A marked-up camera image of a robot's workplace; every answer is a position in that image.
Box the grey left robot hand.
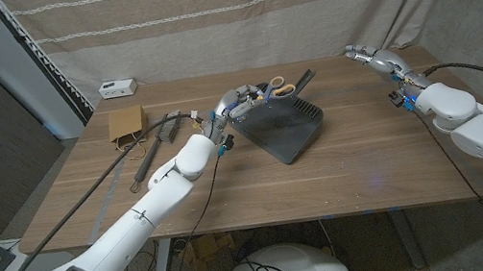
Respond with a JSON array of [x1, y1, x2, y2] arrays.
[[198, 81, 275, 146]]

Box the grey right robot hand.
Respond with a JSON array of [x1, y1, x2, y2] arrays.
[[343, 32, 432, 102]]

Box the orange grey handled scissors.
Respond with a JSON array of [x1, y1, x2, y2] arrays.
[[261, 73, 299, 102]]

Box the black hand brush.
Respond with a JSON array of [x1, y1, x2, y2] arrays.
[[118, 110, 194, 195]]

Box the brown paper bag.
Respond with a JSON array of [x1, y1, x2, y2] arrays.
[[105, 103, 155, 164]]

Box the black plastic dustpan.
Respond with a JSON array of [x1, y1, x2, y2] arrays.
[[222, 68, 331, 174]]

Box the beige striped curtain backdrop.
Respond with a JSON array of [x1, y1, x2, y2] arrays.
[[0, 0, 482, 110]]

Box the white power strip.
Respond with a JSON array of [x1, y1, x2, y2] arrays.
[[97, 76, 140, 101]]

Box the brown cardboard scraps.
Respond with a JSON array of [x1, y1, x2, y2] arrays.
[[175, 231, 240, 271]]

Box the white table leg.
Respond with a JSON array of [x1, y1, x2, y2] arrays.
[[145, 237, 178, 271]]

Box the black strip with white trim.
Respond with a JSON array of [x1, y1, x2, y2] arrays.
[[0, 0, 98, 137]]

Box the grey table leg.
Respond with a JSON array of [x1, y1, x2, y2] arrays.
[[387, 206, 427, 271]]

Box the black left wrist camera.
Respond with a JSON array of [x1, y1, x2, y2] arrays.
[[214, 132, 238, 158]]

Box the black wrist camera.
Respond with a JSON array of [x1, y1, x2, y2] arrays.
[[214, 132, 238, 158], [387, 87, 416, 115]]

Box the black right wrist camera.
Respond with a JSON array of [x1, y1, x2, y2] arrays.
[[387, 87, 416, 115]]

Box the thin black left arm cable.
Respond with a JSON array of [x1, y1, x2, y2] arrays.
[[124, 152, 245, 271]]

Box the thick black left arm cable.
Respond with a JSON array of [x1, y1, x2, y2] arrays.
[[0, 111, 218, 271]]

